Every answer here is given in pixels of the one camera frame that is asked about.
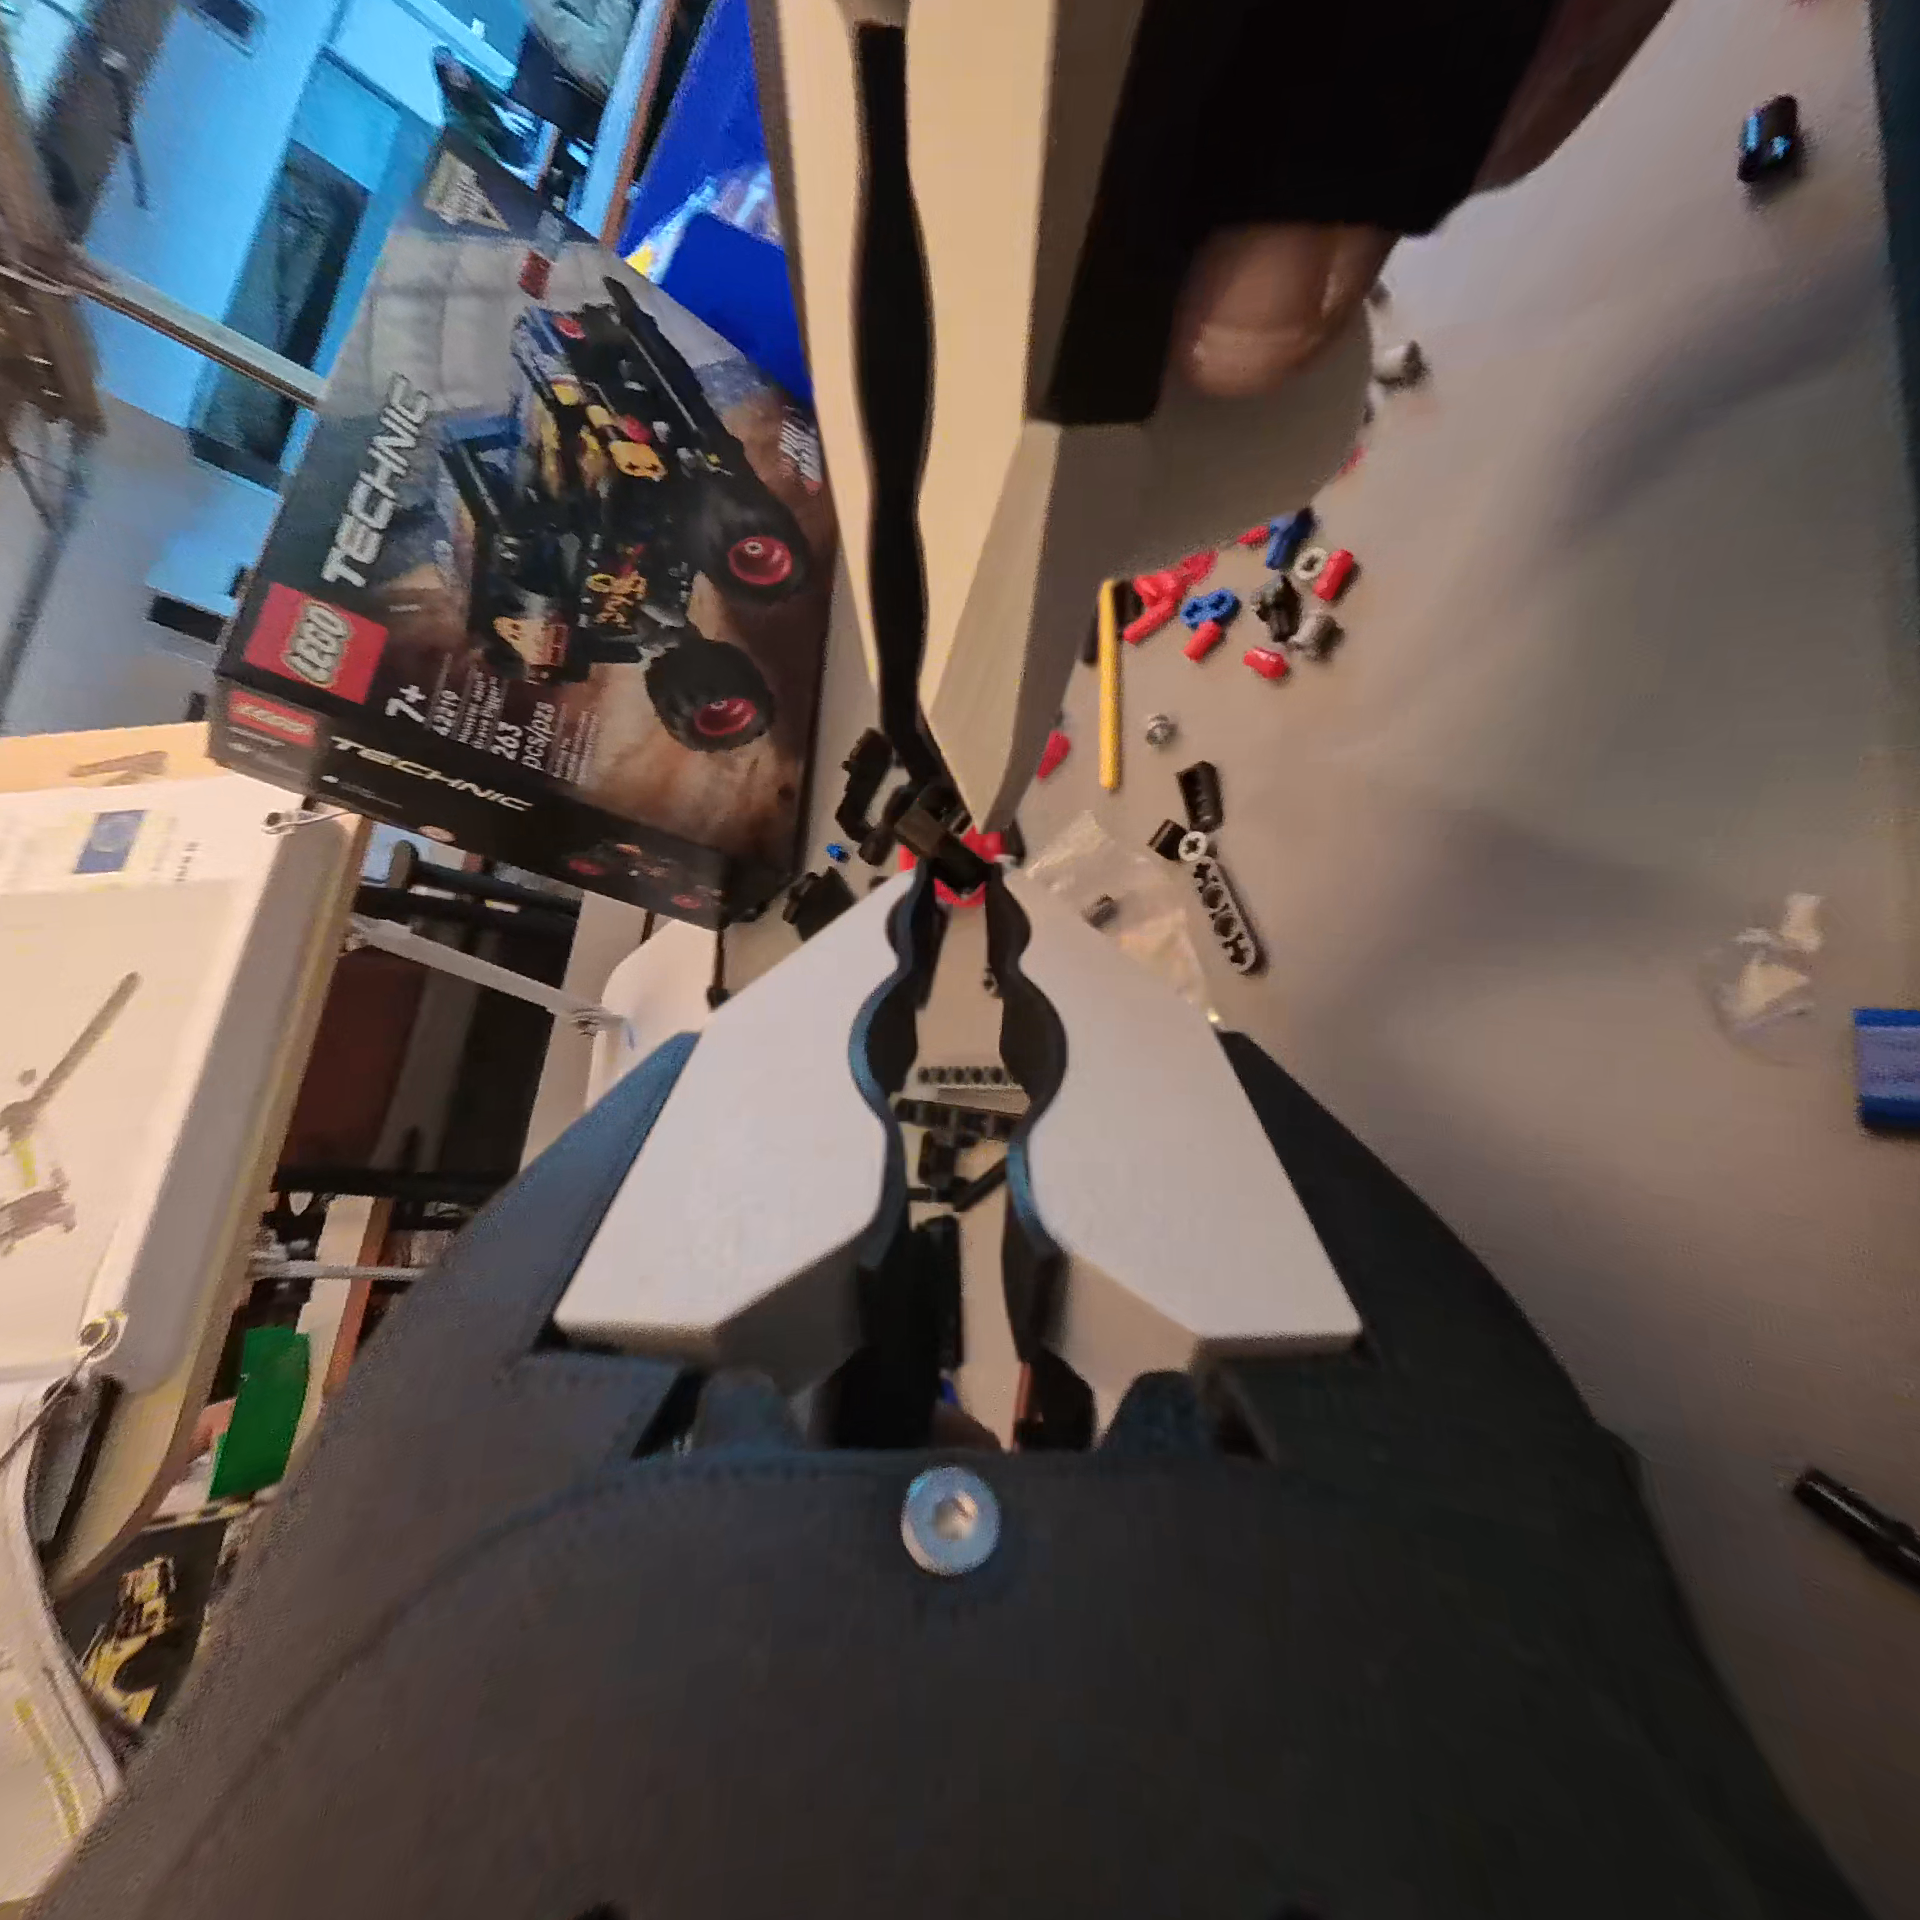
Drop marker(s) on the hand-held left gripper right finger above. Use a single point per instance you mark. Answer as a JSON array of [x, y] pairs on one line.
[[1184, 1201]]

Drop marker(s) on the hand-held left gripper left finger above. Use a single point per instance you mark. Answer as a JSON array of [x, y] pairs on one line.
[[704, 1201]]

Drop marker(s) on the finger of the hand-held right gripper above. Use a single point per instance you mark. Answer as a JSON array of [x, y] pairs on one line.
[[819, 182], [1021, 600]]

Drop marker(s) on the yellow toy axle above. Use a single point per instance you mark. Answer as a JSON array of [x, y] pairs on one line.
[[1110, 690]]

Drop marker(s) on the black toy connector piece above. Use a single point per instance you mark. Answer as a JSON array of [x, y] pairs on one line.
[[930, 818]]

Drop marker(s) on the blue two-hole toy link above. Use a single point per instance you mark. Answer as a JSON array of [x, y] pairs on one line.
[[1891, 1068]]

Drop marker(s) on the grey desk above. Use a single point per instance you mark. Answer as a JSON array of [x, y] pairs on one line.
[[1575, 675]]

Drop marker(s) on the person's right hand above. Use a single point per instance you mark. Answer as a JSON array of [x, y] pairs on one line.
[[1290, 306]]

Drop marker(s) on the blue storage bin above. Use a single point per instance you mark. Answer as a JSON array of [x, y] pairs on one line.
[[704, 148]]

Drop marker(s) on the pile of small coloured pins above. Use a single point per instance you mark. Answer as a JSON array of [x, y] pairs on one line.
[[1200, 600]]

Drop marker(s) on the clear plastic bag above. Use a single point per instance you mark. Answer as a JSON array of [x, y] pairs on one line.
[[1141, 915]]

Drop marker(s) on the white booklet stand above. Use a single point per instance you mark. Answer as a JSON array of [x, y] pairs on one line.
[[271, 1050]]

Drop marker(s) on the black and blue pin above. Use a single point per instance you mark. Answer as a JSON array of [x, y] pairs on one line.
[[1770, 138]]

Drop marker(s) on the green plastic object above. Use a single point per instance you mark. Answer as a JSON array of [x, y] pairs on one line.
[[264, 1410]]

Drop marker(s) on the monster truck toy set box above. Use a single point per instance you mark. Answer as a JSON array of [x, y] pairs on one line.
[[495, 569]]

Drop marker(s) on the small clear plastic scrap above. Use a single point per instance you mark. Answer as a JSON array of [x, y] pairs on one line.
[[1762, 974]]

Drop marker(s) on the long black toy pin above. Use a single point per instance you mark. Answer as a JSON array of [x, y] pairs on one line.
[[1861, 1527]]

